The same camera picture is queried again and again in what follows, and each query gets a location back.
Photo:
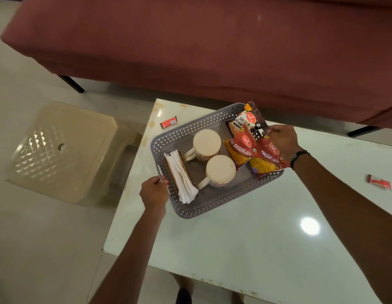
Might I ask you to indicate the person's left leg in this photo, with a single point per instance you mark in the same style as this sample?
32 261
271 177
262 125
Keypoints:
182 286

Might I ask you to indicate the person's right fingers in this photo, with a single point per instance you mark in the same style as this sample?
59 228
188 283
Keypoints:
270 131

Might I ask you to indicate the stack of white paper napkins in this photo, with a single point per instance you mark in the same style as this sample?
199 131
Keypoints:
180 177

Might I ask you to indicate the person's left fingers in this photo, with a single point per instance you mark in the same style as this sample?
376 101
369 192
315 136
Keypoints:
161 180

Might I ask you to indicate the beige plastic stool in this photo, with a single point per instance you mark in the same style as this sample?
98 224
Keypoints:
72 148

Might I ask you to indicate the black wristband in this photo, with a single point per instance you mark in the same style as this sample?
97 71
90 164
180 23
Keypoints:
299 155

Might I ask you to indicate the grey perforated plastic basket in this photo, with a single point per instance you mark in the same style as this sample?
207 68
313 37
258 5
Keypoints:
211 199

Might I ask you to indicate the small red wrapper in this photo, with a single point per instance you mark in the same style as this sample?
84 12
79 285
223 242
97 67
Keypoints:
168 122
379 182

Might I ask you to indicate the person's left hand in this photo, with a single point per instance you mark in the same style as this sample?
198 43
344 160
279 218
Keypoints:
153 193

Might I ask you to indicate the maroon sofa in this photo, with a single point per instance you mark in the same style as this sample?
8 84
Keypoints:
215 44

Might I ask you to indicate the person's right hand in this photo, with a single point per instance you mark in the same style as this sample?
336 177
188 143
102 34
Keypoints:
284 141

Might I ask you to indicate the dark peanut snack packet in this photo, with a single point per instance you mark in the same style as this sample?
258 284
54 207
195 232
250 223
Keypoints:
246 118

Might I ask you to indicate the cream ceramic mug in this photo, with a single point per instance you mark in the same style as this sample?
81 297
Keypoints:
206 144
220 170

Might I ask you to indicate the red and yellow snack packet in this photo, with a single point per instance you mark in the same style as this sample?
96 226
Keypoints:
266 161
239 148

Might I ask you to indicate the brown napkin holder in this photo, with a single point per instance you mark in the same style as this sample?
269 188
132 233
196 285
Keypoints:
192 173

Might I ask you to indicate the person's right forearm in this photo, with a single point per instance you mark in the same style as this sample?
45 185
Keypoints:
348 212

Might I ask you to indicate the person's left forearm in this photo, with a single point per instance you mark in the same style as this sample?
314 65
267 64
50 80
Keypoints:
132 259

